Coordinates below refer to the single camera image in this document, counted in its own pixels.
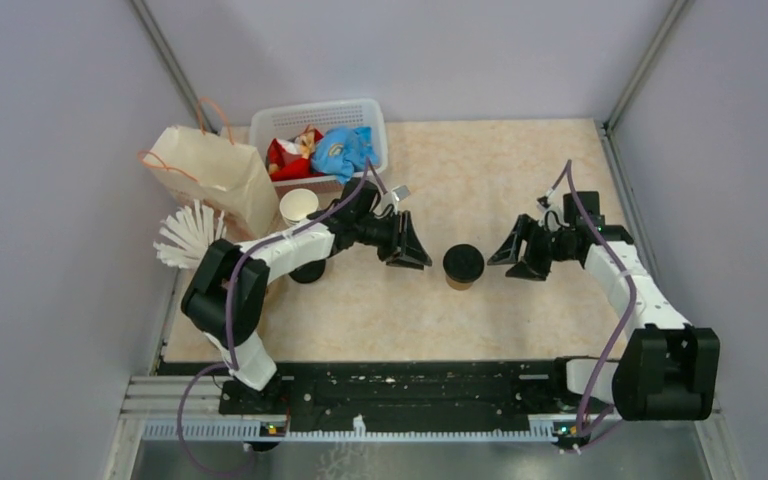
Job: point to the beige paper bag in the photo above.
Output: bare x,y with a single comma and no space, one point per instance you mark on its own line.
222,172

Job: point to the black lid stack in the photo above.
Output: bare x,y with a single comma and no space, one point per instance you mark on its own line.
309,273

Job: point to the black cup lid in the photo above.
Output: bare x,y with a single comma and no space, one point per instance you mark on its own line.
463,261

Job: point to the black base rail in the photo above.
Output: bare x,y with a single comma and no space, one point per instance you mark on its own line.
407,397

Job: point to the stack of paper cups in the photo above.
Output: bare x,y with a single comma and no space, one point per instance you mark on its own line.
297,204

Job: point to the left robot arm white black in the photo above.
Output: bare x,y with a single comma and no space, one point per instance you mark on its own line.
225,297

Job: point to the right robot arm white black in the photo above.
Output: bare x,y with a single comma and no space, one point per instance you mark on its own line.
669,367

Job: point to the brown paper coffee cup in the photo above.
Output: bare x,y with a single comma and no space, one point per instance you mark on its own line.
459,284

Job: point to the white wrapped straws bundle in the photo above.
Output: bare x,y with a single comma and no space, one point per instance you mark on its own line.
187,234

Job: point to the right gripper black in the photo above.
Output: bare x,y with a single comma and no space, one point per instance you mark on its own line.
530,266

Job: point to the brown pulp cup carrier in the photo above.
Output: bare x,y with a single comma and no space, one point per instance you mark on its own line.
272,299

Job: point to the red cloth toy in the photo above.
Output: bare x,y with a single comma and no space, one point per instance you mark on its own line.
291,159

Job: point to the blue cloth toy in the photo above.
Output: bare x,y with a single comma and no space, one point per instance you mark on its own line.
344,151

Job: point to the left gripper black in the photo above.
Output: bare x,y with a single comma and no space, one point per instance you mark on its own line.
411,252

